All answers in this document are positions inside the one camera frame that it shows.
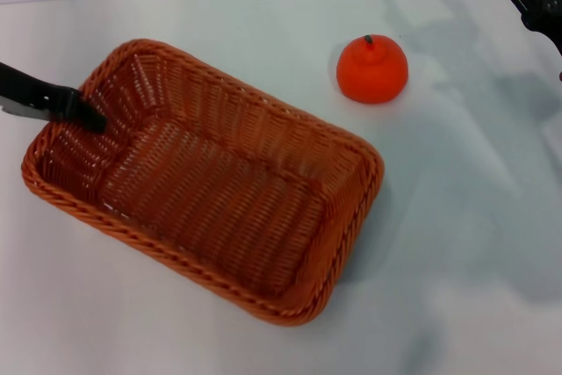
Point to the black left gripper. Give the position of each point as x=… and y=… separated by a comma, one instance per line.
x=30, y=91

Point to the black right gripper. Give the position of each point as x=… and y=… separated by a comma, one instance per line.
x=549, y=15

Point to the orange woven wicker basket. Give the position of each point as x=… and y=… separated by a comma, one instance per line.
x=211, y=199

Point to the orange toy tangerine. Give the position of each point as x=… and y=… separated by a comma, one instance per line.
x=373, y=74

